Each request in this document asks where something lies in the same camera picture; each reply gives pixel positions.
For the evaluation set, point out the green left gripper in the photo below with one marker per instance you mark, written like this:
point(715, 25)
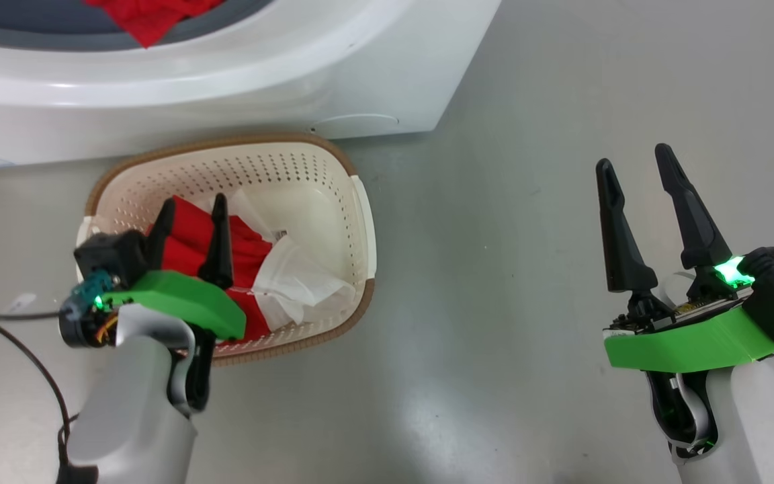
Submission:
point(185, 299)

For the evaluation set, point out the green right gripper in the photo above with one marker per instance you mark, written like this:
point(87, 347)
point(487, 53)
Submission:
point(689, 343)

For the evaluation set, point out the red garment with white lining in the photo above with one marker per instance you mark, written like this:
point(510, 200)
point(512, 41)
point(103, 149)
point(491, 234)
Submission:
point(252, 245)

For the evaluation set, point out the product label sticker with barcode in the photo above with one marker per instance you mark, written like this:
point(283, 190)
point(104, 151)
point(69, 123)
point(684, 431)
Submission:
point(281, 235)

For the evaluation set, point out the cream basket with brown rim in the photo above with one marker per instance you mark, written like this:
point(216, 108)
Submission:
point(279, 168)

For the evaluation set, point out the white front-load washing machine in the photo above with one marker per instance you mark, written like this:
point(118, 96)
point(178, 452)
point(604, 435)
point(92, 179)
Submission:
point(226, 101)

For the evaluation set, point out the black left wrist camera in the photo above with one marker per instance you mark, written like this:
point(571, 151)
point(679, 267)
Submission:
point(115, 255)

